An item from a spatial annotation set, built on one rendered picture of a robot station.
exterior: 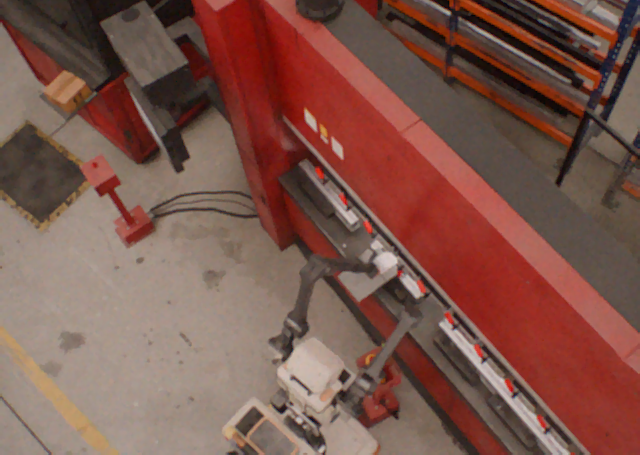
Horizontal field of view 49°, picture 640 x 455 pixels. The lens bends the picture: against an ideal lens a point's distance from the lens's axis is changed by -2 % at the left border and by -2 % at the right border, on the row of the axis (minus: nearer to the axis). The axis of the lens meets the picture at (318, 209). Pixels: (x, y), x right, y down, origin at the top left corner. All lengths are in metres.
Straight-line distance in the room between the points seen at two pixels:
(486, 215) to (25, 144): 4.29
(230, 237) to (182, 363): 0.94
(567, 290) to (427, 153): 0.67
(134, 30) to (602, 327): 2.46
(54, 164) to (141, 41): 2.42
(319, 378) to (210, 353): 1.68
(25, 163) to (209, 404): 2.44
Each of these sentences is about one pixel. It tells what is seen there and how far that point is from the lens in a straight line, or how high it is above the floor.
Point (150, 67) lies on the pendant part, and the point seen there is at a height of 1.95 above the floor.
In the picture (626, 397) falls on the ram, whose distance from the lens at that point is 2.57.
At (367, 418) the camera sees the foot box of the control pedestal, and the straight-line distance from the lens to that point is 4.54.
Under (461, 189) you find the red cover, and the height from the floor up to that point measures 2.30.
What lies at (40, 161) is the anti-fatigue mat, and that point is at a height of 0.01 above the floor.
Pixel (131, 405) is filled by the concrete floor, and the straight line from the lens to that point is 4.82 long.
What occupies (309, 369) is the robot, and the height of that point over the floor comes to 1.36.
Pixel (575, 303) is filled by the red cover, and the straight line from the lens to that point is 2.38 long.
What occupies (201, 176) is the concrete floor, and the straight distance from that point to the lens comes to 5.37.
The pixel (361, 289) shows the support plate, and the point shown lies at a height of 1.00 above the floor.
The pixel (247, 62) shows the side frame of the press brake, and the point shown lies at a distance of 3.39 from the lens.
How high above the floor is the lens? 4.44
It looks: 61 degrees down
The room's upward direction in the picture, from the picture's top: 9 degrees counter-clockwise
